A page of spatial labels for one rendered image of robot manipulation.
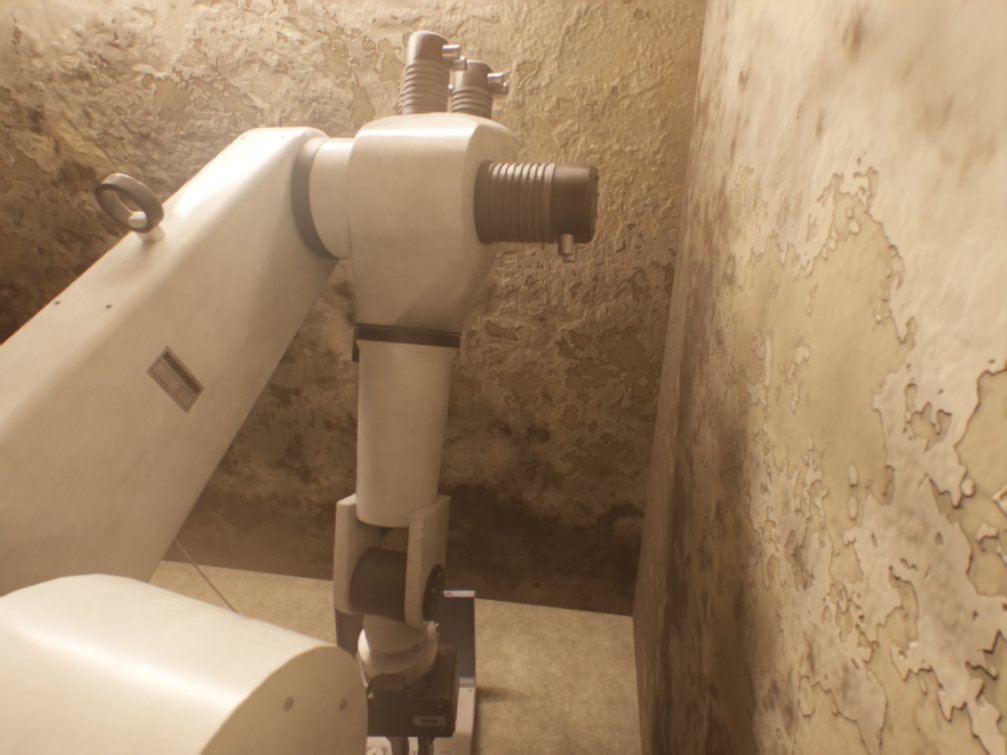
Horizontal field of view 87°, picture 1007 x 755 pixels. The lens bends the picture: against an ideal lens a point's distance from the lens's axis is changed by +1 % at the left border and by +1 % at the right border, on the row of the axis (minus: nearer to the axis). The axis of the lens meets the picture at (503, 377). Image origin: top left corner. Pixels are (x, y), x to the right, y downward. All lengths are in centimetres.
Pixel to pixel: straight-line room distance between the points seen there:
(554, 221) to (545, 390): 74
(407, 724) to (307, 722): 89
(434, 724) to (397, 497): 54
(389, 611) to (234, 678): 71
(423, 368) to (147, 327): 44
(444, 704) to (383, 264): 90
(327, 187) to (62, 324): 38
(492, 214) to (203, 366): 44
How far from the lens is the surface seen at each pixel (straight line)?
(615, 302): 136
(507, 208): 81
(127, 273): 75
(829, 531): 51
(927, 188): 43
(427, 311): 90
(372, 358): 98
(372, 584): 109
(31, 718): 43
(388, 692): 121
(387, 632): 116
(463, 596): 154
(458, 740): 163
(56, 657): 46
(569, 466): 158
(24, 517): 66
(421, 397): 97
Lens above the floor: 145
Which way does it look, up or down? 25 degrees down
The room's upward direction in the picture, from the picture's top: 1 degrees counter-clockwise
